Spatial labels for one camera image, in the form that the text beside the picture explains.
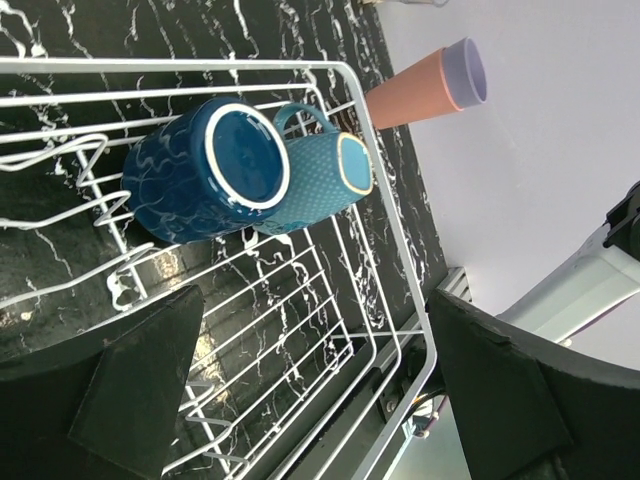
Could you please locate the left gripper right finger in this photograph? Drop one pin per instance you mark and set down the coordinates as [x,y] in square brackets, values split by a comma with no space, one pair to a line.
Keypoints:
[528,408]

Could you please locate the pink plastic cup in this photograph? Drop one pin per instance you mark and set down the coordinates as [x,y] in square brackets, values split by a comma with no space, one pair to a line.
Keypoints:
[419,92]

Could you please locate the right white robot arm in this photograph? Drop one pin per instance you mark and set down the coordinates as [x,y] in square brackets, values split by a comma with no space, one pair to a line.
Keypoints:
[599,276]

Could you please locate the white wire dish rack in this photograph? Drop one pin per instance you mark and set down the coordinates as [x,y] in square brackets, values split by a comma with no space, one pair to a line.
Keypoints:
[302,335]

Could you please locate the lavender plastic cup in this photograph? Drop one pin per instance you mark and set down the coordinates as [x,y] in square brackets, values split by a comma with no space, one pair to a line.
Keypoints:
[464,74]

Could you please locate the light blue dotted mug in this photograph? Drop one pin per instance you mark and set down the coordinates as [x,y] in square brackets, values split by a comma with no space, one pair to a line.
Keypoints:
[330,171]

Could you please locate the dark blue ceramic mug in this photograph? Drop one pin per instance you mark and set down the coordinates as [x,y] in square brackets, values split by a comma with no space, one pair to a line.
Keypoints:
[219,168]

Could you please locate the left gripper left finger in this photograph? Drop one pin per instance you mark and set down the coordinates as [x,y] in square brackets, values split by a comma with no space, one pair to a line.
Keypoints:
[101,405]

